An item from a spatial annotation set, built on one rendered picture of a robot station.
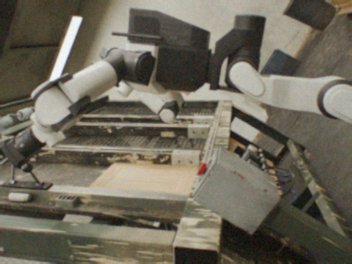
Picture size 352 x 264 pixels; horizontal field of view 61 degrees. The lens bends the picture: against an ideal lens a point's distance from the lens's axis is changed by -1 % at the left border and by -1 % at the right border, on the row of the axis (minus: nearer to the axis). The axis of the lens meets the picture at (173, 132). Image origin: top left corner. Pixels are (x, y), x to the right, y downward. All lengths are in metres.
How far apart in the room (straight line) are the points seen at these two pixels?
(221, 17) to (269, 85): 5.25
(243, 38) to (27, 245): 0.96
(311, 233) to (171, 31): 0.77
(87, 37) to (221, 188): 6.54
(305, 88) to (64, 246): 0.94
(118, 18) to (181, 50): 5.74
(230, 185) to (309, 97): 0.58
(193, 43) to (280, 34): 5.28
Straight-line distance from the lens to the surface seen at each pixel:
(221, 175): 0.71
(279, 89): 1.16
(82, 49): 7.17
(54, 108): 0.87
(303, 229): 0.82
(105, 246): 0.90
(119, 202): 1.11
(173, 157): 1.38
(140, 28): 1.16
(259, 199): 0.74
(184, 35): 1.12
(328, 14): 5.37
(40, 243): 1.00
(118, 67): 0.97
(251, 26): 1.15
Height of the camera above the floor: 1.02
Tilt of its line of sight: 2 degrees up
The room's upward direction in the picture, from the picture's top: 59 degrees counter-clockwise
